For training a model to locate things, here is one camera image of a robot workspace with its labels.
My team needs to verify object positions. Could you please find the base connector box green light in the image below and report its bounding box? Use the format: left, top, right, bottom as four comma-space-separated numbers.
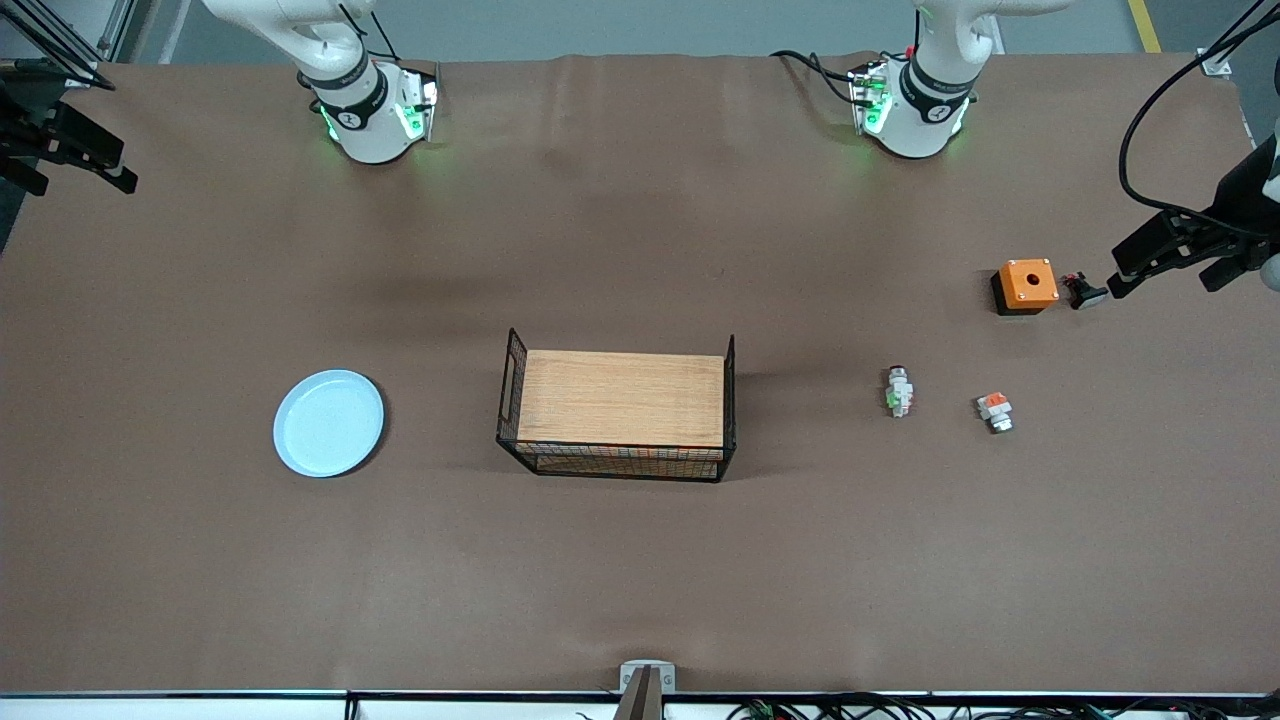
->
848, 58, 893, 137
393, 62, 441, 143

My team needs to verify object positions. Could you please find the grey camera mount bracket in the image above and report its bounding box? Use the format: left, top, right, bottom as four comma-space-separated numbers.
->
615, 659, 678, 720

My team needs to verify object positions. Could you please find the black push button head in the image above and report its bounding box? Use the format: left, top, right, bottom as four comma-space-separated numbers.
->
1063, 271, 1110, 312

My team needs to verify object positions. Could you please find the black base cable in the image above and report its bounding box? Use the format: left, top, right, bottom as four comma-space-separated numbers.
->
770, 48, 861, 106

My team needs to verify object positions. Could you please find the light blue round plate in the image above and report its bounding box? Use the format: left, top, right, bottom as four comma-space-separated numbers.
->
273, 369, 386, 479

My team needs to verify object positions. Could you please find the black cable bundle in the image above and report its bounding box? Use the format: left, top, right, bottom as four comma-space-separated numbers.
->
725, 692, 1236, 720

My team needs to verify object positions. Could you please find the brown table mat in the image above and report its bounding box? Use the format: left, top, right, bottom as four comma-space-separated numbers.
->
0, 50, 1280, 696

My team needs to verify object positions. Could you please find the black wire mesh basket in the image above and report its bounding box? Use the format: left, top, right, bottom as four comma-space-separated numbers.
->
495, 327, 738, 484

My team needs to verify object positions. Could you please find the orange button enclosure box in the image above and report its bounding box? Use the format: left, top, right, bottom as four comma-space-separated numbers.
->
990, 258, 1061, 317

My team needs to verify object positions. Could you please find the silver aluminium frame profile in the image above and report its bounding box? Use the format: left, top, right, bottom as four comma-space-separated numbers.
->
100, 0, 141, 63
0, 0, 101, 91
1200, 0, 1280, 79

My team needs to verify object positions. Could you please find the white table edge rail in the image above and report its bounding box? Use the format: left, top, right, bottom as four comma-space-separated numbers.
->
0, 690, 1280, 720

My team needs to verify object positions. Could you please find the wooden board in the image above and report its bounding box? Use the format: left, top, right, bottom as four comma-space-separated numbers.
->
517, 349, 726, 448

